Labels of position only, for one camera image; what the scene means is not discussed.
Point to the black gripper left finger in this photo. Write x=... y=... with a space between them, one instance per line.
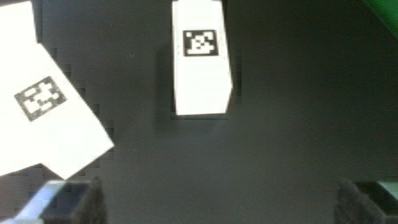
x=68 y=203

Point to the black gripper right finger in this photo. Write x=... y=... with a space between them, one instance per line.
x=366 y=204

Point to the white table leg with tag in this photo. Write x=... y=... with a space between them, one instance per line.
x=203 y=82

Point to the white table leg centre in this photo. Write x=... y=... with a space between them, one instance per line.
x=52 y=134

